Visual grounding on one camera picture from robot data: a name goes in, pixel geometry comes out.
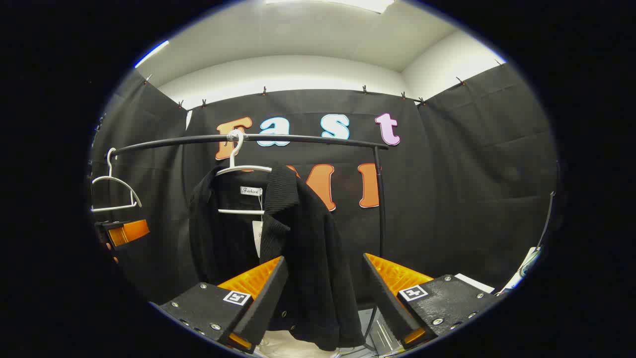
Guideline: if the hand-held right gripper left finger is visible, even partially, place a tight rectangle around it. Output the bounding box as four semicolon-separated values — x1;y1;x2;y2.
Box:
158;256;289;355

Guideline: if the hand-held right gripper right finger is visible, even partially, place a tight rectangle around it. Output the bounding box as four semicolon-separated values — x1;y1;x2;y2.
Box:
363;253;500;349

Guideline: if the white laundry hamper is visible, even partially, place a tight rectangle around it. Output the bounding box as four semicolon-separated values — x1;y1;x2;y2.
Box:
258;329;343;358

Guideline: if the black knit jacket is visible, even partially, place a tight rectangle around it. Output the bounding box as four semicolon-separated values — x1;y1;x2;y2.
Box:
188;167;366;351

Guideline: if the white clothes hanger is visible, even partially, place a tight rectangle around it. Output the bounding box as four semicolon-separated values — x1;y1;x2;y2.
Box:
91;148;143;213
215;130;273;215

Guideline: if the black metal clothes rack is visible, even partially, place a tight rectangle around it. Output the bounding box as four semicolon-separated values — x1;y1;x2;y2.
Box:
110;133;389;349

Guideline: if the grey ribbed metal panel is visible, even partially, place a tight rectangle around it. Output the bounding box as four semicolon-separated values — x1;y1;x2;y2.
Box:
370;308;399;355

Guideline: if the white paper hang tag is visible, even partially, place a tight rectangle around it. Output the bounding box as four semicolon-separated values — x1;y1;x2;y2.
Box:
252;221;264;259

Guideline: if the black backdrop cloth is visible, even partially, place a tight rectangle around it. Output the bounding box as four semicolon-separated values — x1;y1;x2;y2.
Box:
89;64;559;304

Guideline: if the ceiling light panel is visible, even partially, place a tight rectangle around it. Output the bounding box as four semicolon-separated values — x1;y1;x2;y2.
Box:
266;0;396;14

